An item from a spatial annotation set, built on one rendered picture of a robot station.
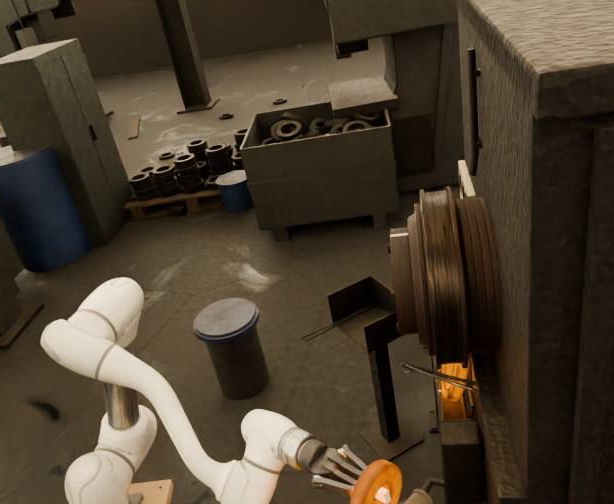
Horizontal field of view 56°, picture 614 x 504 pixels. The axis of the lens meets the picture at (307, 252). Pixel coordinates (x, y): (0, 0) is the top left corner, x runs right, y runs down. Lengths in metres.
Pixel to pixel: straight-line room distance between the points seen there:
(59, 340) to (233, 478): 0.56
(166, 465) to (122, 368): 1.32
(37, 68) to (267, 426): 3.56
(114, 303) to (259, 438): 0.54
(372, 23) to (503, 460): 3.01
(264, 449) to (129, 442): 0.68
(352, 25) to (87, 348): 2.86
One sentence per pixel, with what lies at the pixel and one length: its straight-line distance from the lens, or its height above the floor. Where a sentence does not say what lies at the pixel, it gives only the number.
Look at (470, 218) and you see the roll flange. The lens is 1.41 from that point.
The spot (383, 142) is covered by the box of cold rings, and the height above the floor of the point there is 0.64.
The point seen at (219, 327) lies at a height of 0.43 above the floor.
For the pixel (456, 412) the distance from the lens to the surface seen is 1.82.
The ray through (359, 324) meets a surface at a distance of 2.28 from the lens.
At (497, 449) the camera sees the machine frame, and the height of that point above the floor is 0.87.
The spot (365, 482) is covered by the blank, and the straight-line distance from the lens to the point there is 1.32.
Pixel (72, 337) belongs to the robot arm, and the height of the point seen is 1.18.
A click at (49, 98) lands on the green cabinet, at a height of 1.21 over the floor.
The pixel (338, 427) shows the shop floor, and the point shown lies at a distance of 2.72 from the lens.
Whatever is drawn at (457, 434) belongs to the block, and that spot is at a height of 0.80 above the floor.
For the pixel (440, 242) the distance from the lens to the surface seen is 1.34.
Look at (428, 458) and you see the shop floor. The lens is 2.57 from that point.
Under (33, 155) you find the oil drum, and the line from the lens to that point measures 4.64.
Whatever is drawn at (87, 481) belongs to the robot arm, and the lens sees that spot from 2.00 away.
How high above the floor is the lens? 1.98
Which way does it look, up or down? 29 degrees down
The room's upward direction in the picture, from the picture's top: 12 degrees counter-clockwise
